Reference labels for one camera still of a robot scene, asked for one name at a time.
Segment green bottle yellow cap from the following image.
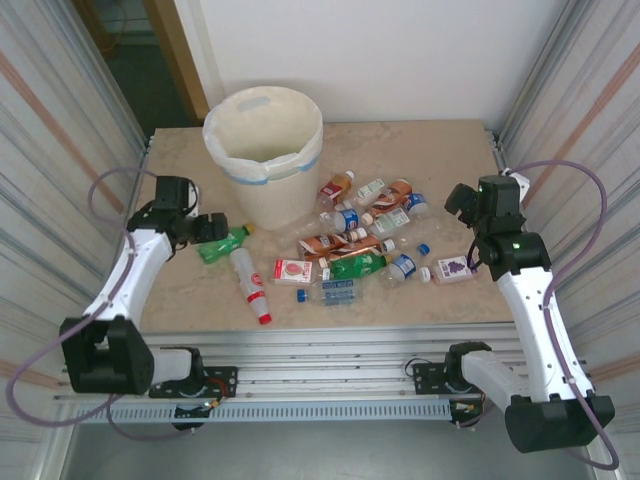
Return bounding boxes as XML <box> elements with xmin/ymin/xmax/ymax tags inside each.
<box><xmin>195</xmin><ymin>223</ymin><xmax>257</xmax><ymax>265</ymax></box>
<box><xmin>328</xmin><ymin>253</ymin><xmax>394</xmax><ymax>282</ymax></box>

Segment grape label drink bottle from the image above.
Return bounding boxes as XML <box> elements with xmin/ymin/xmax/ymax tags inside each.
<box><xmin>418</xmin><ymin>254</ymin><xmax>475</xmax><ymax>287</ymax></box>

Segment clear bottle red cap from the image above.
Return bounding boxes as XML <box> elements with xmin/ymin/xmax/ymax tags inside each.
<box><xmin>228</xmin><ymin>247</ymin><xmax>274</xmax><ymax>327</ymax></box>

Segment brown latte bottle beige cap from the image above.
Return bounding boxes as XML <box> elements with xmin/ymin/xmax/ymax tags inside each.
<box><xmin>363</xmin><ymin>178</ymin><xmax>414</xmax><ymax>222</ymax></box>

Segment clear bottle green white label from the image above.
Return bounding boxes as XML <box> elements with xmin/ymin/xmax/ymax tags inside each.
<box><xmin>355</xmin><ymin>207</ymin><xmax>417</xmax><ymax>240</ymax></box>

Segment blue label bottle white cap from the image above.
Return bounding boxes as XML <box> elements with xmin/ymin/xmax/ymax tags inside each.
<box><xmin>318</xmin><ymin>207</ymin><xmax>362</xmax><ymax>236</ymax></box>
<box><xmin>387</xmin><ymin>253</ymin><xmax>420</xmax><ymax>290</ymax></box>

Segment crushed clear plastic bottle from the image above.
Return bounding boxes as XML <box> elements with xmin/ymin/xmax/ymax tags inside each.
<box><xmin>277</xmin><ymin>219</ymin><xmax>326</xmax><ymax>250</ymax></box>

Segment peach label drink bottle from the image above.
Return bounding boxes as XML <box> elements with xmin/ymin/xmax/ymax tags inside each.
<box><xmin>272</xmin><ymin>257</ymin><xmax>333</xmax><ymax>288</ymax></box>

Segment clear bottle white cap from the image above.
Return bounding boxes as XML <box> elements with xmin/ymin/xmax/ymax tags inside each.
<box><xmin>383</xmin><ymin>224</ymin><xmax>426</xmax><ymax>254</ymax></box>
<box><xmin>316</xmin><ymin>192</ymin><xmax>353</xmax><ymax>213</ymax></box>

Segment copper brown coffee bottle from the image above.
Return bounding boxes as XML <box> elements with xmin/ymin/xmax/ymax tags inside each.
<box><xmin>297</xmin><ymin>232</ymin><xmax>369</xmax><ymax>261</ymax></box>
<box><xmin>319</xmin><ymin>238</ymin><xmax>397</xmax><ymax>266</ymax></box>

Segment clear bottle blue label blue cap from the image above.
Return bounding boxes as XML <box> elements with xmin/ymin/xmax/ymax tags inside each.
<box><xmin>295</xmin><ymin>278</ymin><xmax>365</xmax><ymax>308</ymax></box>

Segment white plastic bin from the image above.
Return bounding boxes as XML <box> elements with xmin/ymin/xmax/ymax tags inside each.
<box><xmin>202</xmin><ymin>85</ymin><xmax>325</xmax><ymax>232</ymax></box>

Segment white trash bin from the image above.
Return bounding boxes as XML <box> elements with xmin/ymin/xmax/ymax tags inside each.
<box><xmin>202</xmin><ymin>85</ymin><xmax>325</xmax><ymax>187</ymax></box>

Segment tea bottle red label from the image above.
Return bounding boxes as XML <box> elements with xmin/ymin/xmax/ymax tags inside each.
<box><xmin>318</xmin><ymin>170</ymin><xmax>357</xmax><ymax>207</ymax></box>

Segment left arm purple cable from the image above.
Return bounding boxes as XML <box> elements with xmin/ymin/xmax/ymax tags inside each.
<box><xmin>4</xmin><ymin>167</ymin><xmax>196</xmax><ymax>441</ymax></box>

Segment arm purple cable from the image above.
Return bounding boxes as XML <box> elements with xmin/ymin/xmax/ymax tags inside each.
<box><xmin>509</xmin><ymin>159</ymin><xmax>621</xmax><ymax>471</ymax></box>
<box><xmin>4</xmin><ymin>167</ymin><xmax>196</xmax><ymax>441</ymax></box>

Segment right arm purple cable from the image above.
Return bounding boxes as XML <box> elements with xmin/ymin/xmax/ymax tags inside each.
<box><xmin>509</xmin><ymin>159</ymin><xmax>621</xmax><ymax>471</ymax></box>

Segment corrugated enclosure side panel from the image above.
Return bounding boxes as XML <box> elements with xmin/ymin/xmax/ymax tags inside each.
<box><xmin>492</xmin><ymin>0</ymin><xmax>640</xmax><ymax>469</ymax></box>
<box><xmin>0</xmin><ymin>0</ymin><xmax>151</xmax><ymax>446</ymax></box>

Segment red yellow base wires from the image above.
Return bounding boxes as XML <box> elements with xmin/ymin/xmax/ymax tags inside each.
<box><xmin>199</xmin><ymin>378</ymin><xmax>225</xmax><ymax>411</ymax></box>
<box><xmin>449</xmin><ymin>387</ymin><xmax>499</xmax><ymax>430</ymax></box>

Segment aluminium rail frame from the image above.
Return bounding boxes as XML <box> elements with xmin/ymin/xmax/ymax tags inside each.
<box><xmin>53</xmin><ymin>322</ymin><xmax>599</xmax><ymax>402</ymax></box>

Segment orange cord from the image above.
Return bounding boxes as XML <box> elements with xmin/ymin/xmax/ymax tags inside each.
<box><xmin>99</xmin><ymin>0</ymin><xmax>132</xmax><ymax>57</ymax></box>

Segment wooden door frame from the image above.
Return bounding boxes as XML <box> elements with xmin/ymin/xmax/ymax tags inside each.
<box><xmin>143</xmin><ymin>0</ymin><xmax>211</xmax><ymax>127</ymax></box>

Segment grey slotted cable duct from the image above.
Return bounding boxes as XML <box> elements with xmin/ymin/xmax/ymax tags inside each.
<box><xmin>105</xmin><ymin>401</ymin><xmax>454</xmax><ymax>422</ymax></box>

